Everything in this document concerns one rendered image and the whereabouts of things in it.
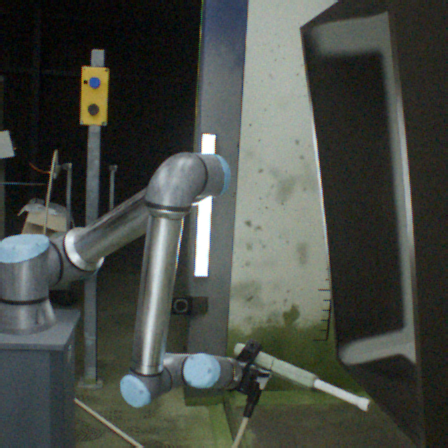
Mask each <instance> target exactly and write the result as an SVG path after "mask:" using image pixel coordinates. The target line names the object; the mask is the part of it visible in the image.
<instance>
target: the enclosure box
mask: <svg viewBox="0 0 448 448"><path fill-rule="evenodd" d="M299 31H300V40H301V43H302V49H303V58H304V67H305V75H306V85H307V94H308V103H309V109H310V112H311V121H312V130H313V139H314V148H315V157H316V168H317V177H318V186H319V195H320V204H321V214H322V223H323V232H324V241H325V252H326V261H327V270H328V279H329V289H330V298H331V307H332V316H333V335H334V343H335V352H336V361H337V362H338V363H339V364H340V365H341V366H342V367H343V368H344V370H345V372H347V373H348V374H349V375H350V376H351V377H352V378H353V379H354V380H355V381H356V382H357V383H358V384H359V386H360V387H361V388H362V389H364V390H365V392H366V393H367V394H368V395H369V396H370V397H371V398H372V400H373V401H374V402H375V403H376V404H377V405H378V406H380V407H381V408H382V409H383V411H384V412H385V414H386V415H387V416H388V417H389V418H390V419H391V420H392V421H393V422H395V423H396V424H397V425H398V426H399V428H400V430H401V431H402V432H403V433H404V434H405V435H406V436H407V437H408V438H409V439H410V440H412V442H413V443H414V444H415V445H416V446H417V447H418V448H448V0H338V1H336V2H335V3H334V4H332V5H331V6H330V7H328V8H327V9H325V10H324V11H322V12H321V13H320V14H318V15H317V16H315V17H314V18H313V19H311V20H310V21H309V22H307V23H304V24H303V25H302V26H300V27H299Z"/></svg>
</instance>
